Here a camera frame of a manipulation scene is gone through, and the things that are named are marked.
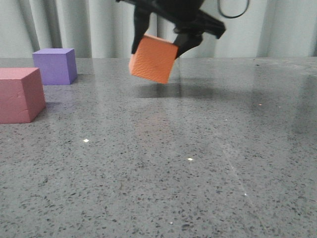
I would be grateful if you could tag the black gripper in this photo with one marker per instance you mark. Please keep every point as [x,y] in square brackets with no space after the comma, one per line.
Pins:
[190,22]

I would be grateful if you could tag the orange foam cube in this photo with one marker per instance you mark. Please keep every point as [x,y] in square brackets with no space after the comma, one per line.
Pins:
[153,59]

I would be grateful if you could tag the grey-green curtain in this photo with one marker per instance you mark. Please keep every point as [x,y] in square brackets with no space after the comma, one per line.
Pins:
[104,28]

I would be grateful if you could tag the purple foam cube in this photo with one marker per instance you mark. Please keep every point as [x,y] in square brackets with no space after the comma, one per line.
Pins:
[57,65]

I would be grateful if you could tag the pink foam cube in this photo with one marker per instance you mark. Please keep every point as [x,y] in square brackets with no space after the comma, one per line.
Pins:
[21,94]

